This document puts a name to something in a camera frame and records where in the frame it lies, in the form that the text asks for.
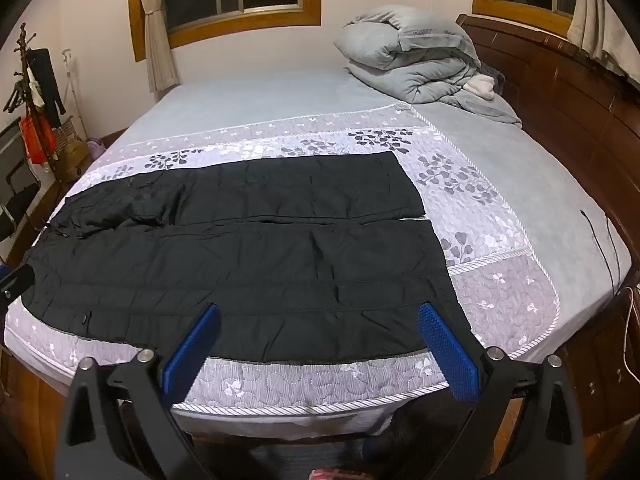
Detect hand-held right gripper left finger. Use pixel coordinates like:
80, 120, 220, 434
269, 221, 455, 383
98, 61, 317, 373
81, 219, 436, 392
55, 304, 223, 480

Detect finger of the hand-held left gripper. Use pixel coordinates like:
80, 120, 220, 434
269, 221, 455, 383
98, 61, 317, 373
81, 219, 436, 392
0, 264, 37, 313

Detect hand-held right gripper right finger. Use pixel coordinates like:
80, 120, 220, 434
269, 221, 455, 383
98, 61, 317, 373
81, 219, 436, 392
417, 302, 586, 480

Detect black pants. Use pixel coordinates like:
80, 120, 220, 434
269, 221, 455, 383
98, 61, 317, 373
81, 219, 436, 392
19, 151, 473, 365

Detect black folding chair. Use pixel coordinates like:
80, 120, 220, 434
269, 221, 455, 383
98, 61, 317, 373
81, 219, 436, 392
0, 120, 42, 241

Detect quilted floral bedspread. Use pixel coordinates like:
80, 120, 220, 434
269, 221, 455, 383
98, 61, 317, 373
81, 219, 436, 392
2, 102, 563, 415

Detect brown bag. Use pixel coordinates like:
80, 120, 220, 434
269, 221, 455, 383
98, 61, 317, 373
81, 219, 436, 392
54, 135, 92, 183

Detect red bag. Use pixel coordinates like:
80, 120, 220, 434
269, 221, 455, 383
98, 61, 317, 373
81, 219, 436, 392
20, 116, 55, 166

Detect wooden nightstand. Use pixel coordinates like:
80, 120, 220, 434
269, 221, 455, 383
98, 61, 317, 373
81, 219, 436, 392
560, 280, 640, 436

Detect white metal stand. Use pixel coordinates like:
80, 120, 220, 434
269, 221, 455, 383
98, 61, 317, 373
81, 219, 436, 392
61, 49, 85, 136

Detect dark hanging garment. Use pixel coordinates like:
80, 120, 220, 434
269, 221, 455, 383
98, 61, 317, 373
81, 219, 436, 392
27, 49, 67, 117

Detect grey bed sheet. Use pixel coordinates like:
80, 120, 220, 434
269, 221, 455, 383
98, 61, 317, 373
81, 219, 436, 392
120, 67, 632, 361

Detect wooden coat rack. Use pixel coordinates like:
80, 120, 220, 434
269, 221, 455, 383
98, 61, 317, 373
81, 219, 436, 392
2, 22, 38, 116

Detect small white cloth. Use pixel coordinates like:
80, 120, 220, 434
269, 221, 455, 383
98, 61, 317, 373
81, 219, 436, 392
462, 75, 497, 101

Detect wooden bed headboard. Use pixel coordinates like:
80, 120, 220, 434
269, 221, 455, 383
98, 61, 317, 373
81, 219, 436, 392
456, 14, 640, 311

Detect cream curtain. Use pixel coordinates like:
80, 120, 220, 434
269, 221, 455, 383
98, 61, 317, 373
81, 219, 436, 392
567, 0, 640, 78
137, 0, 181, 93

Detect folded grey duvet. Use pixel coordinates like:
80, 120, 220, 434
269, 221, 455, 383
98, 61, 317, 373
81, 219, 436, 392
334, 5, 523, 128

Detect white cable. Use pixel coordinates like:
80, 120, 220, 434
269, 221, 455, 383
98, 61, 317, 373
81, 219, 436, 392
621, 286, 640, 377

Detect black cable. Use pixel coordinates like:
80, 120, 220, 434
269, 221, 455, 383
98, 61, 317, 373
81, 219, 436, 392
580, 209, 622, 292

